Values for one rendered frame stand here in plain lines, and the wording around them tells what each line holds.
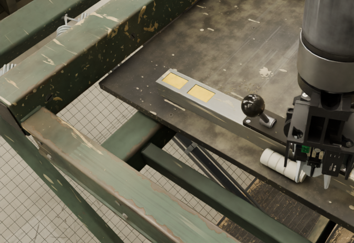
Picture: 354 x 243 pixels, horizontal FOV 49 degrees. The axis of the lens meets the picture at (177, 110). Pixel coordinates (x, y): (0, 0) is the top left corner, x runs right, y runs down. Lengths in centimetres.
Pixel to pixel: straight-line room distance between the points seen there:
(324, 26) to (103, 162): 48
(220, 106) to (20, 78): 42
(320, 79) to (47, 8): 115
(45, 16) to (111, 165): 80
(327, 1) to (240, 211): 48
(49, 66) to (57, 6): 58
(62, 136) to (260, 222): 40
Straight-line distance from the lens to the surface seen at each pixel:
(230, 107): 76
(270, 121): 71
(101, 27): 93
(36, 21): 139
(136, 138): 84
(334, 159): 46
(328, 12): 34
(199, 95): 79
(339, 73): 38
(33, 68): 88
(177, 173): 79
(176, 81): 83
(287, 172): 70
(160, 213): 63
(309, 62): 38
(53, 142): 78
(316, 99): 40
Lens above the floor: 161
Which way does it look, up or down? 1 degrees down
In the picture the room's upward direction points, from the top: 44 degrees counter-clockwise
